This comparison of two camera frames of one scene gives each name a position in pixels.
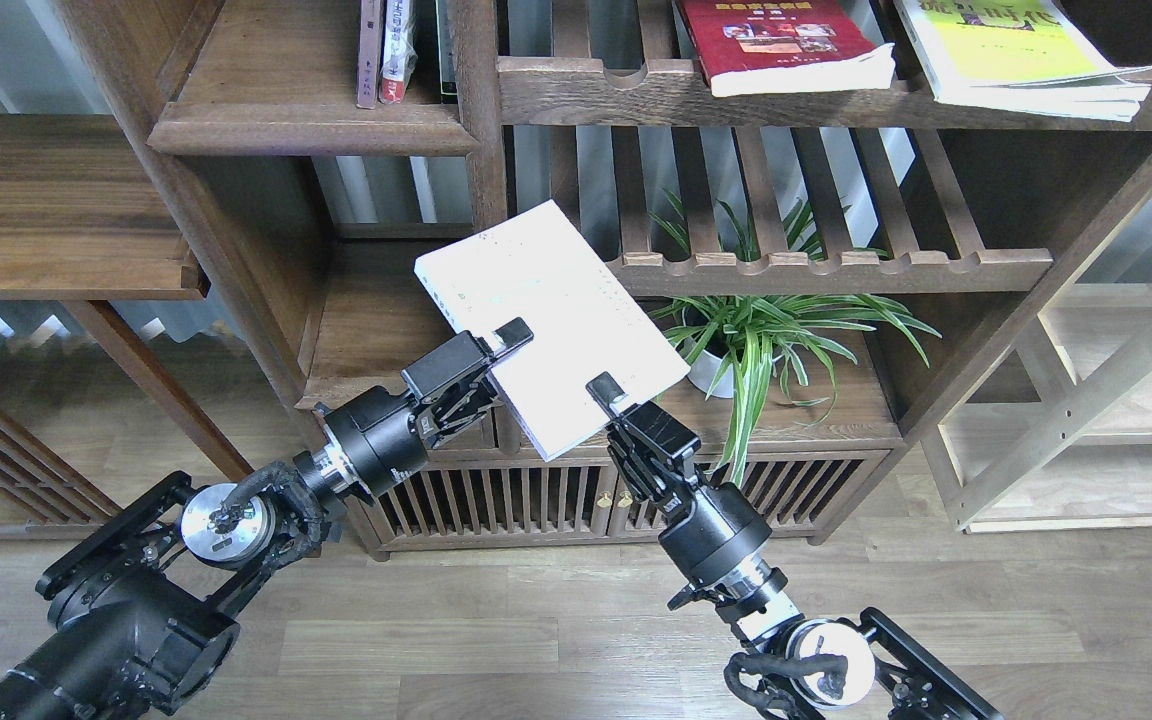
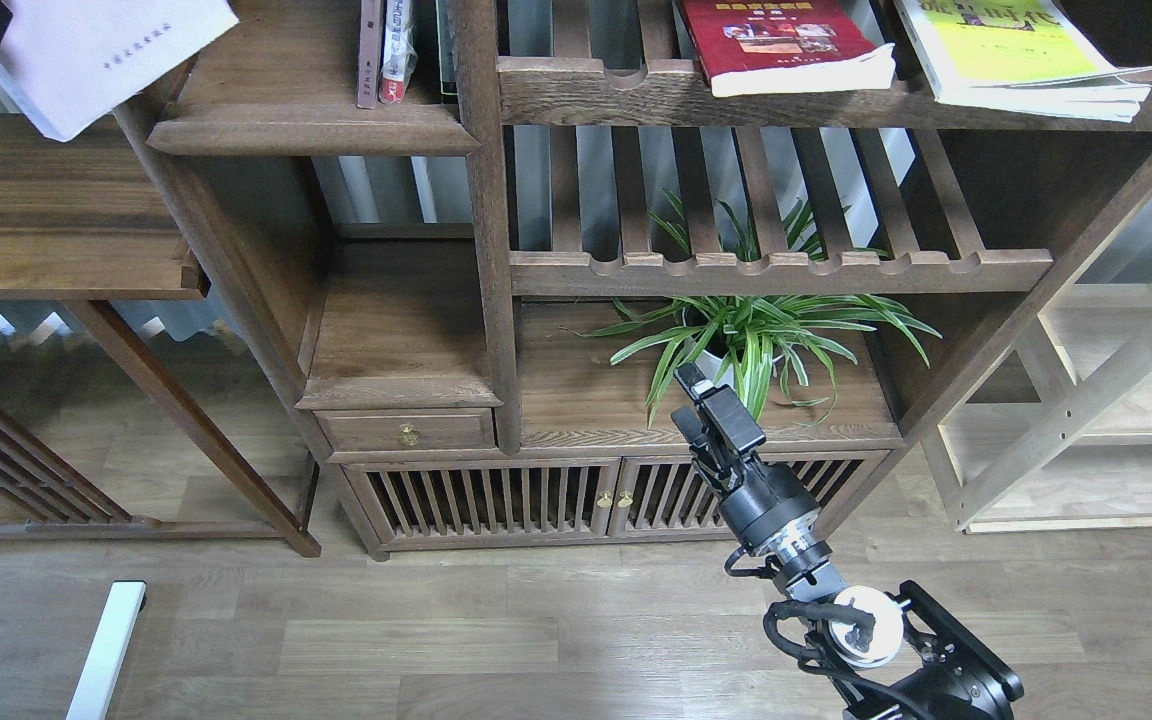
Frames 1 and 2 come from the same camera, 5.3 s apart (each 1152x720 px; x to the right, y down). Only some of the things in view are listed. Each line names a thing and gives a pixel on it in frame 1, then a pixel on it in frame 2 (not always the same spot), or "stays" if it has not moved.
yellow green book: x=1018 y=56 stays
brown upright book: x=368 y=55 stays
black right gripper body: x=705 y=519 → x=760 y=500
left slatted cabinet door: x=475 y=502 stays
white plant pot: x=705 y=372 stays
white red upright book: x=399 y=54 stays
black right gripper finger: x=606 y=390 → x=691 y=380
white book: x=536 y=266 → x=69 y=61
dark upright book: x=446 y=48 stays
